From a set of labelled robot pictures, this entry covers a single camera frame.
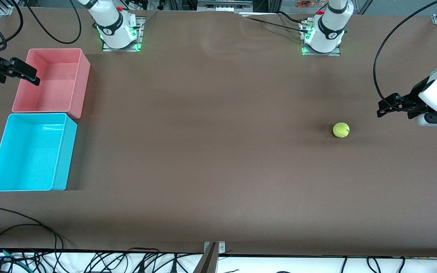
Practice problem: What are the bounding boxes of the yellow-green tennis ball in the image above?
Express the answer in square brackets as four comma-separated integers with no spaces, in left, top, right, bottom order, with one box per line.
[333,122,350,138]

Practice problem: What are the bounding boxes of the pink plastic bin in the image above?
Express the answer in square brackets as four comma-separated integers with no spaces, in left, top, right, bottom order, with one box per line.
[12,48,91,119]

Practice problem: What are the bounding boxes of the blue plastic bin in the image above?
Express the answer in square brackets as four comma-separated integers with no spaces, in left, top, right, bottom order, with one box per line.
[0,113,78,192]

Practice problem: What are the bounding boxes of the grey power strip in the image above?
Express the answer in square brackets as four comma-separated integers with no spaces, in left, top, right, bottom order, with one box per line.
[197,0,253,12]

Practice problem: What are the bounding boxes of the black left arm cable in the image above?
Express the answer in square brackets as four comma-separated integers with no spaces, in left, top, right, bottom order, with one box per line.
[373,0,437,109]

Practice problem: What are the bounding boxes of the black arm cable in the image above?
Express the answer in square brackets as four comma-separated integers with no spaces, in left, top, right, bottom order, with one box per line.
[23,0,82,44]
[373,0,437,109]

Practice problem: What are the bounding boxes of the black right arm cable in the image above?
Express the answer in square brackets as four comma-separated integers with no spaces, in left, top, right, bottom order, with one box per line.
[23,0,82,44]

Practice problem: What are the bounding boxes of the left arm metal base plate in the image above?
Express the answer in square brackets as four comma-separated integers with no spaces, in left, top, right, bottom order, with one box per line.
[302,23,341,56]

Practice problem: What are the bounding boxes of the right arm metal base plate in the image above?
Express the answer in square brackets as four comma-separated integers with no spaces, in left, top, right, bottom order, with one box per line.
[102,17,144,52]

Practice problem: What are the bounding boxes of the black base power cable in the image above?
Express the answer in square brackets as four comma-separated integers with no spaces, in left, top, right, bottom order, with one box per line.
[241,11,308,34]

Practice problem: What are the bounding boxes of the long black looping cable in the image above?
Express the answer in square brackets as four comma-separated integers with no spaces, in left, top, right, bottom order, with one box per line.
[0,207,64,262]

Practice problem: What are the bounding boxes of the teal cable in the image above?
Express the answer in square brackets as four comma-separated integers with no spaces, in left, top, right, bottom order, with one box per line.
[0,248,26,267]

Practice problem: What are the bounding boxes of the silver metal bracket plate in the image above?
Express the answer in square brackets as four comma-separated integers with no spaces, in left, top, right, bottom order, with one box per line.
[204,241,226,254]

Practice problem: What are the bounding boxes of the grey metal camera pole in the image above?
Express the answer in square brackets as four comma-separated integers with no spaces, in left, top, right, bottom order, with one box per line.
[193,243,219,273]

